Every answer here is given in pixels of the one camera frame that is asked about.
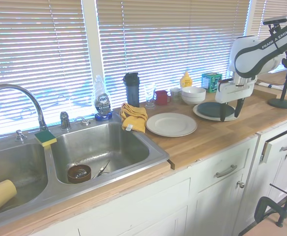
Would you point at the black shaker bottle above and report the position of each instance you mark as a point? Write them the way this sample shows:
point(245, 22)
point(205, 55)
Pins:
point(131, 88)

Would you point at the wooden serving tray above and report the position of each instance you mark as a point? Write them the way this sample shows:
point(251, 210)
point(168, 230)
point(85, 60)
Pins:
point(264, 93)

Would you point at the green cardboard box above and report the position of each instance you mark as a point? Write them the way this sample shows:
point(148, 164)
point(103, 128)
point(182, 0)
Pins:
point(208, 82)

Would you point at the metal tongs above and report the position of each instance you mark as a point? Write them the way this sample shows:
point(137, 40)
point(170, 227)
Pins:
point(101, 169)

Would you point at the tall clear footed glass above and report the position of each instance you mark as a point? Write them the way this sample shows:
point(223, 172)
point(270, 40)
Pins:
point(149, 94)

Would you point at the yellow cloth towel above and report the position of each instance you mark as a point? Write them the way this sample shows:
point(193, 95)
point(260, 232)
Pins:
point(133, 115)

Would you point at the chrome gooseneck faucet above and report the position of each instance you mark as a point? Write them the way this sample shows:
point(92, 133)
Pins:
point(39, 110)

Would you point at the open white drawer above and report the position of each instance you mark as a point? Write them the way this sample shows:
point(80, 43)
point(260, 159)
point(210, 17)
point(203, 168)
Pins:
point(275, 150)

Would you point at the white plate gold rim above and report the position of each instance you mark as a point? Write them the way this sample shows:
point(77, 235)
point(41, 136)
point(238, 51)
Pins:
point(170, 124)

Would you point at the white rolled napkin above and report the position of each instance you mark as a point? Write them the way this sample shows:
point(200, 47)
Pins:
point(268, 86)

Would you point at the brown bowl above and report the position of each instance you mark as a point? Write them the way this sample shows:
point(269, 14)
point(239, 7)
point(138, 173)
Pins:
point(72, 178)

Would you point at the white window blind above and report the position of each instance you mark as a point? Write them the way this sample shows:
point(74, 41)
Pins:
point(170, 37)
point(259, 14)
point(35, 61)

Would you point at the white ceramic bowl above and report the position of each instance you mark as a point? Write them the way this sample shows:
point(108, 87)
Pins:
point(193, 102)
point(193, 93)

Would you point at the dark green plate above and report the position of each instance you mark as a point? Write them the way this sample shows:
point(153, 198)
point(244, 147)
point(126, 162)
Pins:
point(209, 109)

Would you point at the yellow green sponge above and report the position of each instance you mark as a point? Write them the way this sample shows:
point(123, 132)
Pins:
point(45, 138)

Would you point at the large cream plate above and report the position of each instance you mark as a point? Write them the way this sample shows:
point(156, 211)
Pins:
point(207, 118)

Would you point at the metal cabinet knob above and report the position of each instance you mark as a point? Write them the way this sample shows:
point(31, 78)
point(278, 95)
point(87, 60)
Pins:
point(241, 185)

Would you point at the stainless steel double sink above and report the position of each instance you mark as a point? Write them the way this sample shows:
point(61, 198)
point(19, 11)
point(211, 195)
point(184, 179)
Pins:
point(96, 147)

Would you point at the metal coil whisk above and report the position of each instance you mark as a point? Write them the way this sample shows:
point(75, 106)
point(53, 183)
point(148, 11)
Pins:
point(80, 173)

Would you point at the chrome sink knob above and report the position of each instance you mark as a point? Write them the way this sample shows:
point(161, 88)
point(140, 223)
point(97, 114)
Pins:
point(20, 136)

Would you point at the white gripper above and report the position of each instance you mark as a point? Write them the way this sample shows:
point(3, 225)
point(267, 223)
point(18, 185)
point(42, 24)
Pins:
point(234, 92)

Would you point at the small clear cup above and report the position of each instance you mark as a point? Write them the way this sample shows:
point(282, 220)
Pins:
point(175, 94)

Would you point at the yellow mustard bottle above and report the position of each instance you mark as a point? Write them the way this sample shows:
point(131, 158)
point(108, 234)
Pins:
point(186, 81)

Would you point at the white base cabinet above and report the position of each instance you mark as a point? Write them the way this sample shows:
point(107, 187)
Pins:
point(133, 209)

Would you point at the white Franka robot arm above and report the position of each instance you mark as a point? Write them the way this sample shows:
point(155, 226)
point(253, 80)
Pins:
point(256, 49)

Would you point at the clear Dawn soap bottle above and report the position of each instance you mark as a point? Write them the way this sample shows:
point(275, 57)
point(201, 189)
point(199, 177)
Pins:
point(103, 100)

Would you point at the red mug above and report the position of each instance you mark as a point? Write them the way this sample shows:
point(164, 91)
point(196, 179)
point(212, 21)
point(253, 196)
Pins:
point(161, 98)

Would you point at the black round-base camera stand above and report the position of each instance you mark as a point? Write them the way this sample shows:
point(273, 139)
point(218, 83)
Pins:
point(281, 103)

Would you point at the grey stereo camera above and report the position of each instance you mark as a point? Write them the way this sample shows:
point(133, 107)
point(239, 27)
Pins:
point(276, 20)

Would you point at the dark metal table clamp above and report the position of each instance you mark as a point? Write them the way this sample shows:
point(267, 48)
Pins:
point(261, 209)

